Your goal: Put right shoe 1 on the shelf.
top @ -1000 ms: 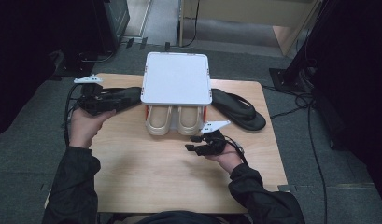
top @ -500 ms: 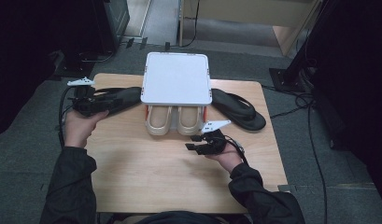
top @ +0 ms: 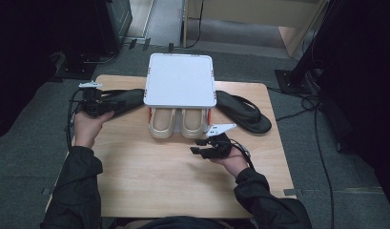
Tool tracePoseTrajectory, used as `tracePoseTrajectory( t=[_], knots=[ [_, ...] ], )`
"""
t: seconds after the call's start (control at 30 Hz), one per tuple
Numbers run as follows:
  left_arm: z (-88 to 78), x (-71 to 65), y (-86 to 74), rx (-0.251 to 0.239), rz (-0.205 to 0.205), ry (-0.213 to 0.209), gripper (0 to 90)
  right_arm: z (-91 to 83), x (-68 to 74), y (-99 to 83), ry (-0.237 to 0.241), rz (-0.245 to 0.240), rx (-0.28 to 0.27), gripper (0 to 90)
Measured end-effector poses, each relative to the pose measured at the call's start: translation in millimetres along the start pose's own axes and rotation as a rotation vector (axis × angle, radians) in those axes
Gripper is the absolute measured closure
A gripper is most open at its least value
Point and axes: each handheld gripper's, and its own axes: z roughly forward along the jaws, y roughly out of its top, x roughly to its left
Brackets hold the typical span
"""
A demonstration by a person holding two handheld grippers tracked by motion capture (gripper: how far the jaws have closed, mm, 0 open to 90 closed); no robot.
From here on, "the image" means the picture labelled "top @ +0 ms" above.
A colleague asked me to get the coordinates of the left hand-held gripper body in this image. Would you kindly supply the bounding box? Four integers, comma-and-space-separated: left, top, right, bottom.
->
77, 80, 115, 118

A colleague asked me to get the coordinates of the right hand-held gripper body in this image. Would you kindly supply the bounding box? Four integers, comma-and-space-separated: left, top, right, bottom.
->
200, 122, 237, 160

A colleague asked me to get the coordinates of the black flip-flop sandal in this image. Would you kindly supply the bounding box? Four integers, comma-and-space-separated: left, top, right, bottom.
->
98, 88, 146, 117
216, 90, 273, 135

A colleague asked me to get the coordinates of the cream clog shoe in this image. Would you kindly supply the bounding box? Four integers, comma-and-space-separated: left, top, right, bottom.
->
180, 108, 210, 139
148, 108, 177, 139

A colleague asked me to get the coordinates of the white two-tier shoe rack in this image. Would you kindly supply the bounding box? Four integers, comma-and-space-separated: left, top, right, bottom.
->
143, 52, 217, 135

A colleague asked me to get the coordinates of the person's right hand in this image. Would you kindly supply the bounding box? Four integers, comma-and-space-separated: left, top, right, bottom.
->
211, 147, 250, 178

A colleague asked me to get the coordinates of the person's left hand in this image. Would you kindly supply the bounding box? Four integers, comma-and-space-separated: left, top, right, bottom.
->
73, 109, 115, 149

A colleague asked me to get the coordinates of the black flat stand base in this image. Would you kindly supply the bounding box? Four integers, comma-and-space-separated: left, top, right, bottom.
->
53, 52, 99, 81

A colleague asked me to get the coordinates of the person's torso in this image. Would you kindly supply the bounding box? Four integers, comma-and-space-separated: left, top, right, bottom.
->
113, 215, 257, 229

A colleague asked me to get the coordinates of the black equipment cabinet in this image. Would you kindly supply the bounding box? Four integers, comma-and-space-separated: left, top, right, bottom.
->
60, 0, 133, 58

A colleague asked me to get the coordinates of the black metal stand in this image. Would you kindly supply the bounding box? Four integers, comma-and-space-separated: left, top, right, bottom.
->
274, 0, 346, 95

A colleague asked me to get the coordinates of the light wooden cabinet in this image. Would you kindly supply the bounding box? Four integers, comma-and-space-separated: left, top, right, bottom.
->
182, 0, 330, 59

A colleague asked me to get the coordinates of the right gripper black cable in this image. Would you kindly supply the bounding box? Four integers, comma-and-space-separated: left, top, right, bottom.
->
229, 139, 257, 171

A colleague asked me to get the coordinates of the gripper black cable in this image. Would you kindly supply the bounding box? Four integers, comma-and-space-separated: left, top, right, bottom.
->
229, 139, 257, 171
65, 89, 89, 151

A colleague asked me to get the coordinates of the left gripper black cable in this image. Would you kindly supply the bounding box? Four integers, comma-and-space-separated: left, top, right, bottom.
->
65, 89, 89, 151

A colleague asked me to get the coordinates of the short black floor cable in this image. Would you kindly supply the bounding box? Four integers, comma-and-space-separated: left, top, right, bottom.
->
275, 106, 315, 122

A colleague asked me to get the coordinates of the long black floor cable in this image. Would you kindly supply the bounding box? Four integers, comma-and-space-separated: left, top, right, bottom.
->
301, 94, 336, 229

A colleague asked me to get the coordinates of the black hanging cable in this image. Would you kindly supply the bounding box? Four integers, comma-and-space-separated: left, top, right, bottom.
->
183, 0, 205, 50

